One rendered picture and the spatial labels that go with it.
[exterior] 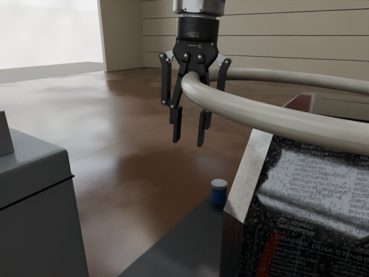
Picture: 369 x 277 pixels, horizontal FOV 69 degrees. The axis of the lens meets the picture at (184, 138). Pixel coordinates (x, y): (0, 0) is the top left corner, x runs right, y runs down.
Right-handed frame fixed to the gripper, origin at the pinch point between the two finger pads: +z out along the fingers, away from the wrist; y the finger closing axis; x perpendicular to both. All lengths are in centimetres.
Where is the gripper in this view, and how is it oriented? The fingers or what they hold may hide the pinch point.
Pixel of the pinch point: (189, 127)
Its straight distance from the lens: 54.0
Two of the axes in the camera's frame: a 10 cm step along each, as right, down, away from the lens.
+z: -0.7, 9.3, 3.6
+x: 2.7, -3.3, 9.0
